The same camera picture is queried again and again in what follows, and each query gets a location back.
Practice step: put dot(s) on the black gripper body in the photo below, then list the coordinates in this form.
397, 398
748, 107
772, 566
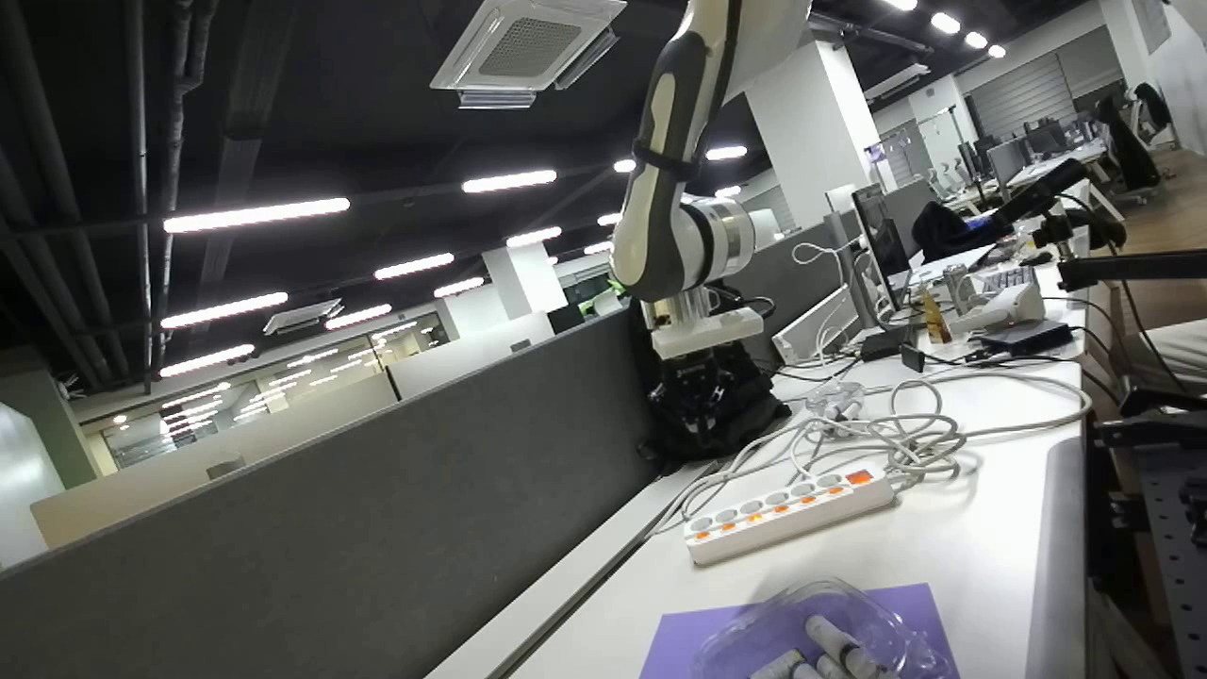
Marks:
701, 384

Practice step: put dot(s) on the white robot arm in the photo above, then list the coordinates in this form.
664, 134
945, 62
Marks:
699, 153

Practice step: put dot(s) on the white power strip orange switches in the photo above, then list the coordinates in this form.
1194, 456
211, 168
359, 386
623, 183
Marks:
794, 512

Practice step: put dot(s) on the clear plastic bowl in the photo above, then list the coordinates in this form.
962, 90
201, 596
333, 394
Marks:
804, 617

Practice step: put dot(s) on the small yellow bottle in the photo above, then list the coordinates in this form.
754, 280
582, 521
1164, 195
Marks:
931, 319

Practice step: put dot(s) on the black computer monitor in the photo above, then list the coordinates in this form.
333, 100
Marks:
875, 247

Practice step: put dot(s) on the gray marker pen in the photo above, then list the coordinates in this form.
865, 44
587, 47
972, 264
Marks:
794, 664
835, 644

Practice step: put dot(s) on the purple mat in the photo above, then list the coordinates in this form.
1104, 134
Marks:
926, 625

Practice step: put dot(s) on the white square column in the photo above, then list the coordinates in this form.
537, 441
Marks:
830, 137

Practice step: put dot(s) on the long ceiling tube light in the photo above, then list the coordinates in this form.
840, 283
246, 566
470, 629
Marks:
258, 213
205, 360
505, 183
224, 312
413, 264

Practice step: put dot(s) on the black office chair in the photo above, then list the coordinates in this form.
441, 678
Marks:
945, 229

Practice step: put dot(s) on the white cylindrical device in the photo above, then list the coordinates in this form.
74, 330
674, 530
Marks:
993, 296

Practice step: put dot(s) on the black flat device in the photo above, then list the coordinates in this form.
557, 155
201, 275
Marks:
1022, 337

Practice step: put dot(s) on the gray desk partition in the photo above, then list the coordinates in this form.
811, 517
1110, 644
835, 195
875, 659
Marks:
378, 530

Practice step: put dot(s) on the white ceiling air conditioner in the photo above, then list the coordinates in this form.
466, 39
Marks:
523, 52

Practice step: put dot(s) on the black perforated breadboard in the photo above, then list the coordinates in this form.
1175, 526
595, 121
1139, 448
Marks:
1175, 554

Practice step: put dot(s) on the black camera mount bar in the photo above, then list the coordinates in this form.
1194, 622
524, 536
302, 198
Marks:
1134, 264

